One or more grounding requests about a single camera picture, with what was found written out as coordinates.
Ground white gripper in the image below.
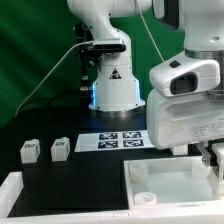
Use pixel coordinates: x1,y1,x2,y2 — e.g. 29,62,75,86
146,90,224,167

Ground white square table top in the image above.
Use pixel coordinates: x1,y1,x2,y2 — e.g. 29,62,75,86
124,156,224,209

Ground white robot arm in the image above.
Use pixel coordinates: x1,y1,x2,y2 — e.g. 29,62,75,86
67,0,224,166

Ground white sheet with markers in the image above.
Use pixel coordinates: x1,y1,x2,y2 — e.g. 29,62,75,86
75,130,153,152

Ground white L-shaped obstacle fence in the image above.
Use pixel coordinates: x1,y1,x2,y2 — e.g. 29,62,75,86
0,159,224,224

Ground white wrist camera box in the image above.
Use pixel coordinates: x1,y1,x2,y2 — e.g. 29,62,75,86
149,60,220,98

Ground white cable behind robot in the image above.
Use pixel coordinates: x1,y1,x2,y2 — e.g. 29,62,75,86
134,0,166,63

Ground grey camera on mount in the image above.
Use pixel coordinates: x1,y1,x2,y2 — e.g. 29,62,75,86
88,38,126,53

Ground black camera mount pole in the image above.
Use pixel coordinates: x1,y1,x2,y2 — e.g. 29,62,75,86
73,22,93,92

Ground white camera cable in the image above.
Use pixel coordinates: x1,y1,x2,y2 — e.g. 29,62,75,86
14,40,94,118

